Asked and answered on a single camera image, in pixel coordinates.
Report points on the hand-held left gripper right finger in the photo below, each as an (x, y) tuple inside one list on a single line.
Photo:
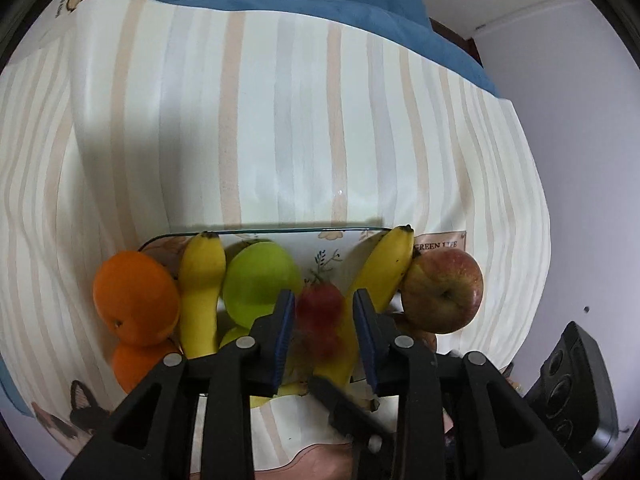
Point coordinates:
[(365, 340)]

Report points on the red cherry tomato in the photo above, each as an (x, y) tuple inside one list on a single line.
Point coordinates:
[(320, 312)]

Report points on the red apple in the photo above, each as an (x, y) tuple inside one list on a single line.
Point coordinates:
[(445, 285)]

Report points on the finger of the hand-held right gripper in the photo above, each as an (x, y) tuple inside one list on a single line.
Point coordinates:
[(350, 410)]

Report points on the striped cloth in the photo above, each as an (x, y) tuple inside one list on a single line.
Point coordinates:
[(300, 110)]

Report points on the floral ceramic plate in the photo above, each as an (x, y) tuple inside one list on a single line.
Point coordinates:
[(325, 247)]

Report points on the large yellow banana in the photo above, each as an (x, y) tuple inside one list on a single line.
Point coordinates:
[(385, 265)]

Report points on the cat print cloth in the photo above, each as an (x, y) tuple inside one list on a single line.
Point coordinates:
[(80, 405)]

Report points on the small yellow banana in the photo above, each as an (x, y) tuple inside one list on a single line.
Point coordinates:
[(200, 285)]

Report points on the black speaker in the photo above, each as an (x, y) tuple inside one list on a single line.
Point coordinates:
[(575, 385)]

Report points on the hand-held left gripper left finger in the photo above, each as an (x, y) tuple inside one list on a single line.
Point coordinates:
[(282, 340)]

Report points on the orange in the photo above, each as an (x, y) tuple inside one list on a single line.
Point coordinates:
[(132, 295), (137, 367)]

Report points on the dark wooden bed frame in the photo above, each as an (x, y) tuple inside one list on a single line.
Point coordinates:
[(460, 42)]

